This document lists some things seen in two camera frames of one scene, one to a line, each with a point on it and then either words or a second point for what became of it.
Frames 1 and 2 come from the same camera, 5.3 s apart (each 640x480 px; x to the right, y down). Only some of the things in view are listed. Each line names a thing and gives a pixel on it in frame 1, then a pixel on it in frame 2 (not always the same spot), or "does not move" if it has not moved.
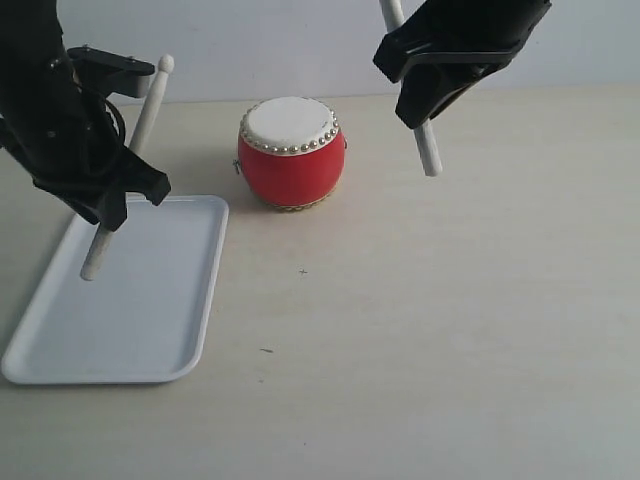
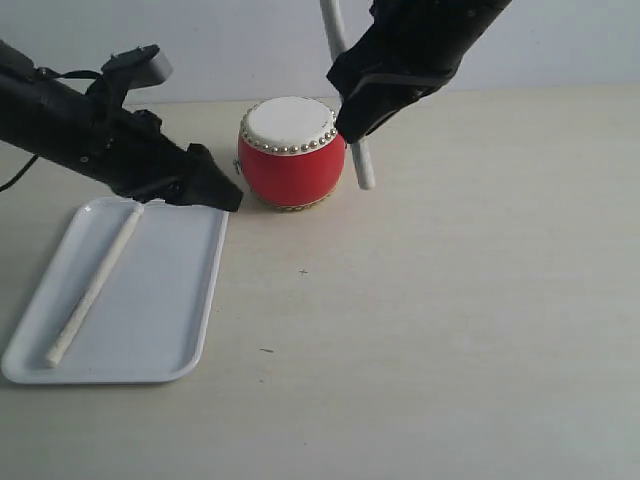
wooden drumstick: (104, 233) → (94, 288)
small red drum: (291, 151) does not move
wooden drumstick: (393, 14) → (360, 149)
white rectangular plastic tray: (145, 315) does not move
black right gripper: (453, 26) → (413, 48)
